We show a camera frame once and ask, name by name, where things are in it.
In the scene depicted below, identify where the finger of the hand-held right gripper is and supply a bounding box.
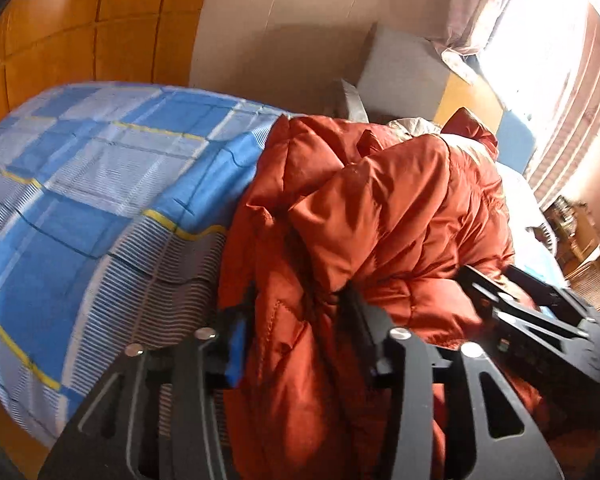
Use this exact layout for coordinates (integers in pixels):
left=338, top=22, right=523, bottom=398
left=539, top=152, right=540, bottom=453
left=457, top=265, right=591, bottom=361
left=505, top=264, right=600, bottom=328

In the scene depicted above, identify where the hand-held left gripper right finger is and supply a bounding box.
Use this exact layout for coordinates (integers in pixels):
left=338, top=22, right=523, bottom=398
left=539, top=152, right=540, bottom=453
left=337, top=290, right=565, bottom=480

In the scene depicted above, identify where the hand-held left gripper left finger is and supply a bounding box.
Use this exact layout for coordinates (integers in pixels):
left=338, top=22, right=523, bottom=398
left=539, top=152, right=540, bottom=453
left=37, top=285, right=253, bottom=480

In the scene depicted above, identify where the orange puffer jacket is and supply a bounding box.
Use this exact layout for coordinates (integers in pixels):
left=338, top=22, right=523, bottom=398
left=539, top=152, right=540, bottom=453
left=217, top=107, right=581, bottom=480

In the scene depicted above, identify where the rattan chair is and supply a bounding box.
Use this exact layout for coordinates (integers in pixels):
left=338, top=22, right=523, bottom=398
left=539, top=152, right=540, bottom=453
left=565, top=260, right=600, bottom=311

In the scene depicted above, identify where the wooden desk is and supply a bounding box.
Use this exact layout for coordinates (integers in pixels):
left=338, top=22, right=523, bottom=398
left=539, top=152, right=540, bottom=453
left=545, top=195, right=600, bottom=271

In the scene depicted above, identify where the white printed pillow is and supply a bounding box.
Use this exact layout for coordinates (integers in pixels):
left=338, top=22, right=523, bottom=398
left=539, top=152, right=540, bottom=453
left=495, top=162, right=548, bottom=233

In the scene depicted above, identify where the beige patterned curtain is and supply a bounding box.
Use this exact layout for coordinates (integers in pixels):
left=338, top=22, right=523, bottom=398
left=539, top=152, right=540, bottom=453
left=442, top=0, right=600, bottom=211

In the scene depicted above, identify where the blue plaid bed sheet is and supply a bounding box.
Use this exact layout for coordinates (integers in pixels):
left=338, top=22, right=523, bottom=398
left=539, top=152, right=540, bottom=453
left=0, top=82, right=568, bottom=448

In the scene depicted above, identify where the white cloth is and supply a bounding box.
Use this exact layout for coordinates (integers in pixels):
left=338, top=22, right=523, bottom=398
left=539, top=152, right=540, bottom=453
left=440, top=45, right=481, bottom=86

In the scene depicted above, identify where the grey yellow blue headboard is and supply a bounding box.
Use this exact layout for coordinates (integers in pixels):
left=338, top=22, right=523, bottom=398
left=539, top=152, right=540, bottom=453
left=355, top=22, right=538, bottom=176

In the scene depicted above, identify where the orange wooden wardrobe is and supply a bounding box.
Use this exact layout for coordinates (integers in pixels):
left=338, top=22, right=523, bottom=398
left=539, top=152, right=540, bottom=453
left=0, top=0, right=213, bottom=136

